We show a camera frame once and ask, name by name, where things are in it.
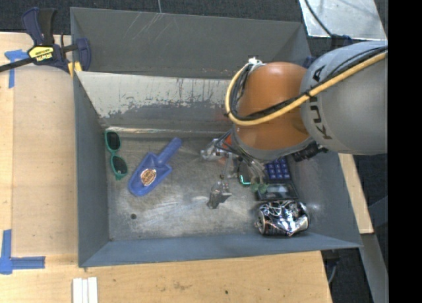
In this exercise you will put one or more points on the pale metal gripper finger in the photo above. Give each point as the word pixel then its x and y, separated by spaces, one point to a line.
pixel 218 194
pixel 213 151

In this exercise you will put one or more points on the crushed metal can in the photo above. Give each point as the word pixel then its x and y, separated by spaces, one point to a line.
pixel 283 219

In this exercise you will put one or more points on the grey metal bin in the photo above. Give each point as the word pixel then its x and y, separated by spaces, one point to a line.
pixel 184 216

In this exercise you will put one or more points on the pale wood board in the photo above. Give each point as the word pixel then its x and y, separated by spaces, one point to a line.
pixel 43 163

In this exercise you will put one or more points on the black calculator with blue keys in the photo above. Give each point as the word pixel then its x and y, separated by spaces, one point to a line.
pixel 280 180

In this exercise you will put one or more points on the black cylinder on white bracket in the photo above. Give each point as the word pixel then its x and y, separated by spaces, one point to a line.
pixel 306 154

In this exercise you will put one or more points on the green sunglasses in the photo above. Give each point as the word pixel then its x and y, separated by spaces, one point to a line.
pixel 116 155

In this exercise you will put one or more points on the blue toy shovel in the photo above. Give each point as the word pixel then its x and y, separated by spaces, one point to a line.
pixel 150 175

